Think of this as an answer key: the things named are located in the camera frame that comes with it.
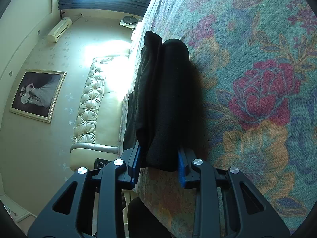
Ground black pants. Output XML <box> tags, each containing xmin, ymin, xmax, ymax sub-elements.
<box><xmin>123</xmin><ymin>30</ymin><xmax>192</xmax><ymax>172</ymax></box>

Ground white fan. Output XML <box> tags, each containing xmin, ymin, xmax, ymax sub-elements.
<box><xmin>120</xmin><ymin>15</ymin><xmax>143</xmax><ymax>28</ymax></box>

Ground cream tufted headboard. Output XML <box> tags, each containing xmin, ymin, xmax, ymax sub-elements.
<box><xmin>70</xmin><ymin>55</ymin><xmax>132</xmax><ymax>172</ymax></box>

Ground person's left leg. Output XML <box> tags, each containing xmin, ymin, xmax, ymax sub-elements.
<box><xmin>127</xmin><ymin>197</ymin><xmax>172</xmax><ymax>238</ymax></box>

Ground dark blue curtain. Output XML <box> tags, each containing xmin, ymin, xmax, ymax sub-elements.
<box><xmin>58</xmin><ymin>0</ymin><xmax>152</xmax><ymax>18</ymax></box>

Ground white air conditioner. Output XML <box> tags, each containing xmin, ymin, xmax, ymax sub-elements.
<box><xmin>47</xmin><ymin>16</ymin><xmax>72</xmax><ymax>43</ymax></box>

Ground framed wall picture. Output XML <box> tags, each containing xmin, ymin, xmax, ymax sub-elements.
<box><xmin>9</xmin><ymin>69</ymin><xmax>67</xmax><ymax>124</ymax></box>

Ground small black device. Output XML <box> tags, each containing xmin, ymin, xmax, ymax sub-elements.
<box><xmin>95</xmin><ymin>159</ymin><xmax>112</xmax><ymax>169</ymax></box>

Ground floral bedspread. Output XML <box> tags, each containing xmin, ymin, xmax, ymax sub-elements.
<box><xmin>118</xmin><ymin>0</ymin><xmax>317</xmax><ymax>238</ymax></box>

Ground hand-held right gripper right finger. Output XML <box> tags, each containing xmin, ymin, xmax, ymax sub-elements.
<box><xmin>177</xmin><ymin>147</ymin><xmax>290</xmax><ymax>238</ymax></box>

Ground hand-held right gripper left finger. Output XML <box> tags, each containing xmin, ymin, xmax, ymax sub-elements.
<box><xmin>27</xmin><ymin>144</ymin><xmax>143</xmax><ymax>238</ymax></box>

